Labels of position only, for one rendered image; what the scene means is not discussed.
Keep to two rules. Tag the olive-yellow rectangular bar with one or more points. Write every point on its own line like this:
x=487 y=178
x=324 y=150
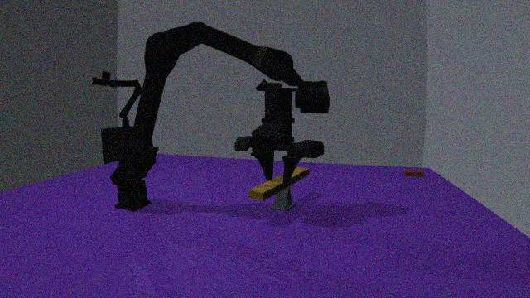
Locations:
x=274 y=186

